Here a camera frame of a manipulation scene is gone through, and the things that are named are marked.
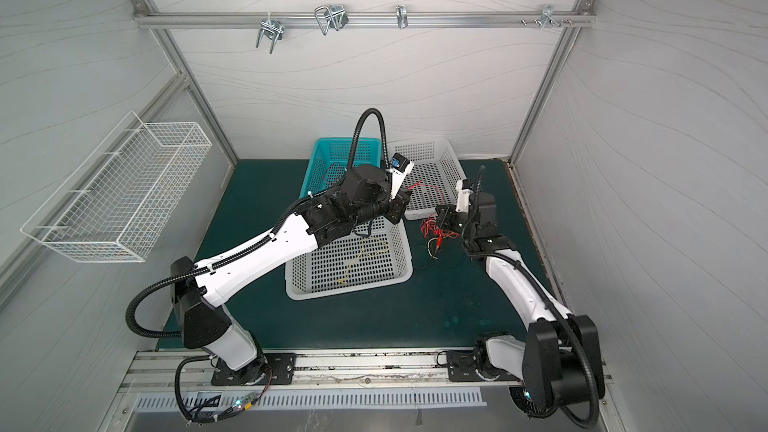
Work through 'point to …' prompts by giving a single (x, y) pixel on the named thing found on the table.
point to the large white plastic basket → (316, 273)
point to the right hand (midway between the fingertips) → (442, 200)
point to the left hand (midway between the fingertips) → (415, 187)
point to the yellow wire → (343, 280)
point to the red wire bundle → (430, 224)
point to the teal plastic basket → (330, 159)
